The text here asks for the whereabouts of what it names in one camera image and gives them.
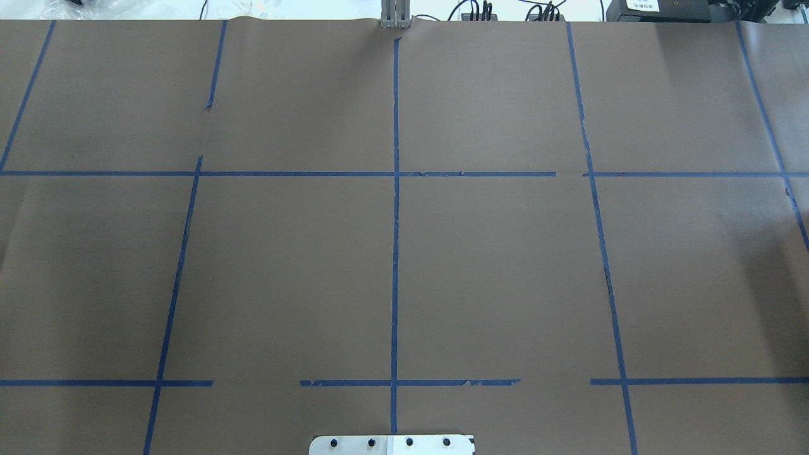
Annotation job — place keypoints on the aluminium frame post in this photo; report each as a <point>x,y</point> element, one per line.
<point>395,14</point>

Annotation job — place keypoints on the black device on bench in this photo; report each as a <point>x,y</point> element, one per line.
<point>676,11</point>

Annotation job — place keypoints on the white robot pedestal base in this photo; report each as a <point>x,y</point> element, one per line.
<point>393,444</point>

